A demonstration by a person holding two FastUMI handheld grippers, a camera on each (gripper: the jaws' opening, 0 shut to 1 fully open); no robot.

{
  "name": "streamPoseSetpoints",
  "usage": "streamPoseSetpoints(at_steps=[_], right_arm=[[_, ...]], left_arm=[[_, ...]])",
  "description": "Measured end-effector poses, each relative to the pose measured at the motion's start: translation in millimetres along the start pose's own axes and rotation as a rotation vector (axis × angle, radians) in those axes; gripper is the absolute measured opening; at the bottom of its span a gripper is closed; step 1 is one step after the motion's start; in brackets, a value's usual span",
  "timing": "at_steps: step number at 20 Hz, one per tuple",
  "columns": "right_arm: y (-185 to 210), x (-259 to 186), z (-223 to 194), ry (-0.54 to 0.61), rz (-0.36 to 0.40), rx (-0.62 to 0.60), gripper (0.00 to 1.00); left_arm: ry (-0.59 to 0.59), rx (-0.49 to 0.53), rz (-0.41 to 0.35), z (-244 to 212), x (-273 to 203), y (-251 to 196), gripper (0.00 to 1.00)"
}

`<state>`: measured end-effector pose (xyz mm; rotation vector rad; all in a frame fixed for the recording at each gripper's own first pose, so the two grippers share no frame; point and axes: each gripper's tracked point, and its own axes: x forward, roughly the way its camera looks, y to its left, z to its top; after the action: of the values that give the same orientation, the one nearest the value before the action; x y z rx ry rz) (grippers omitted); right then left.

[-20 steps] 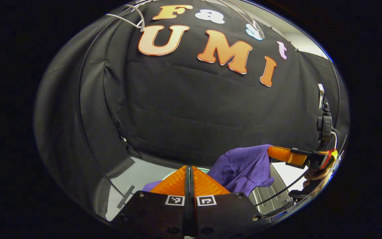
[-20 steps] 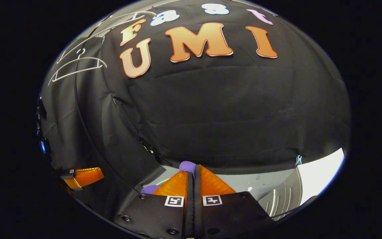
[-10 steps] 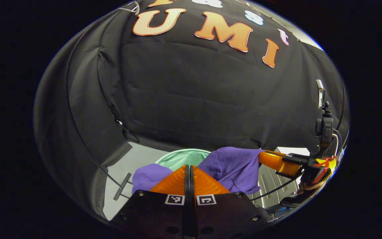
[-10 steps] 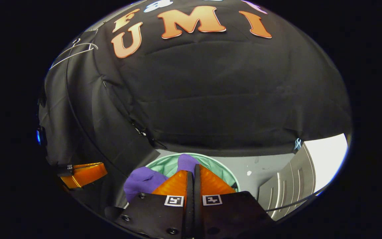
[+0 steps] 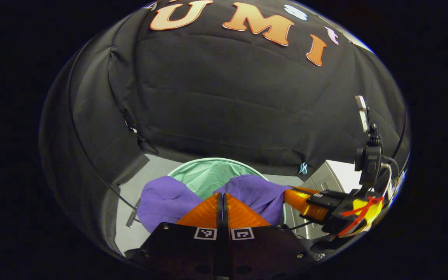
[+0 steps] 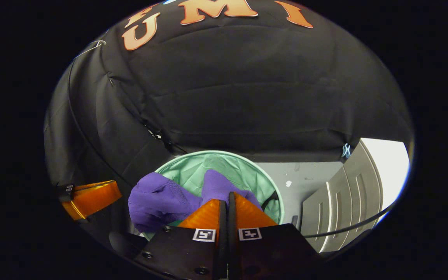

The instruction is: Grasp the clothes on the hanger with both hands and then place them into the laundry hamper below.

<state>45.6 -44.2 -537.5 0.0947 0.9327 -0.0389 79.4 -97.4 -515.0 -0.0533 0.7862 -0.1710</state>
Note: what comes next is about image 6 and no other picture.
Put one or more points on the green laundry hamper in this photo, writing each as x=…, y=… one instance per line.
x=228, y=167

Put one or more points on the thin black rod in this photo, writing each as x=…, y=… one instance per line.
x=348, y=228

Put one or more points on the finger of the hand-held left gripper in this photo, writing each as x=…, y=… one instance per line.
x=91, y=198

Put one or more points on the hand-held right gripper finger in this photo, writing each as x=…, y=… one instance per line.
x=231, y=241
x=223, y=249

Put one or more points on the grey panelled door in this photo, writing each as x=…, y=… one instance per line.
x=348, y=194

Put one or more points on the purple ribbed shirt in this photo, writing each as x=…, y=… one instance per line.
x=158, y=198

